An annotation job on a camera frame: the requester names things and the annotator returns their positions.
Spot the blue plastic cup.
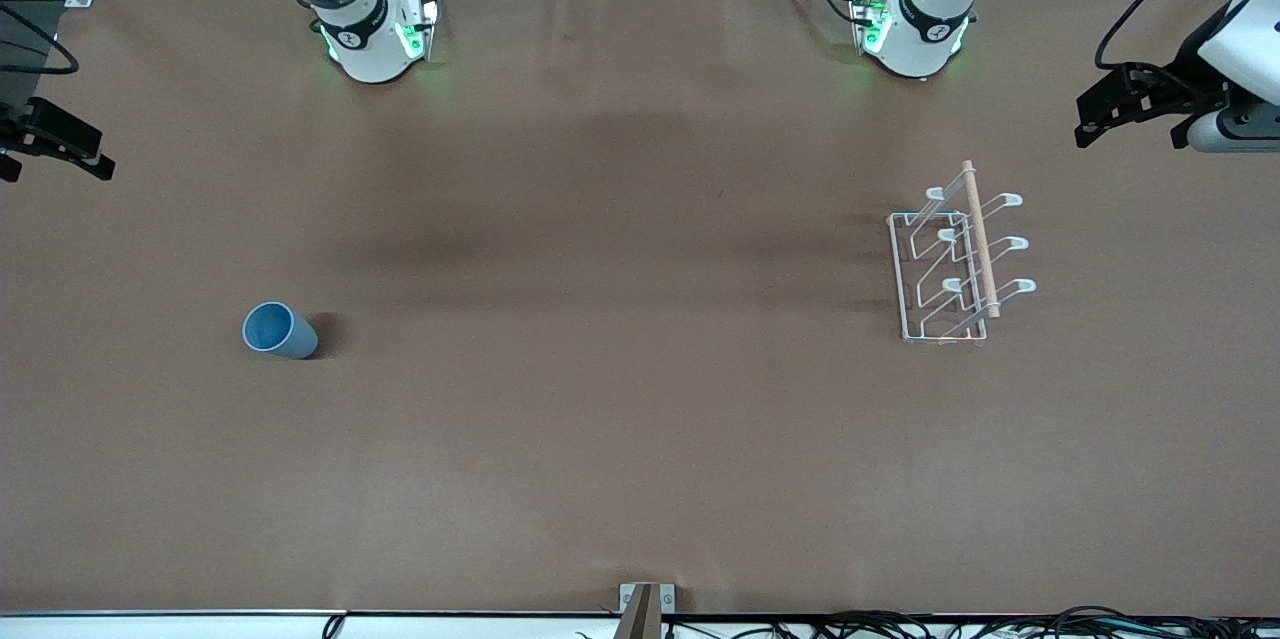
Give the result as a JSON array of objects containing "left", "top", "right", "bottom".
[{"left": 242, "top": 302, "right": 319, "bottom": 360}]

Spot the brown table cover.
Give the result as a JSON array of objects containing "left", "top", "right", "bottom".
[{"left": 0, "top": 0, "right": 1280, "bottom": 617}]

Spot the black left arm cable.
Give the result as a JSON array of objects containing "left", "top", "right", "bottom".
[{"left": 1094, "top": 0, "right": 1251, "bottom": 95}]

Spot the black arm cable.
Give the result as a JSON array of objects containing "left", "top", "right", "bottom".
[
  {"left": 0, "top": 7, "right": 80, "bottom": 76},
  {"left": 1094, "top": 0, "right": 1251, "bottom": 95}
]

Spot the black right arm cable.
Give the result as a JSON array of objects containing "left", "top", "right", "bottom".
[{"left": 0, "top": 7, "right": 80, "bottom": 76}]

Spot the white wire cup holder rack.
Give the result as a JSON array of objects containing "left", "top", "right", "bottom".
[{"left": 887, "top": 159, "right": 1038, "bottom": 347}]

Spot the black cable bundle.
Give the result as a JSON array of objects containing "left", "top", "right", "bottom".
[{"left": 665, "top": 607, "right": 1280, "bottom": 639}]

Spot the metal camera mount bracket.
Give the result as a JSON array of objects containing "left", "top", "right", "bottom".
[{"left": 616, "top": 582, "right": 676, "bottom": 639}]

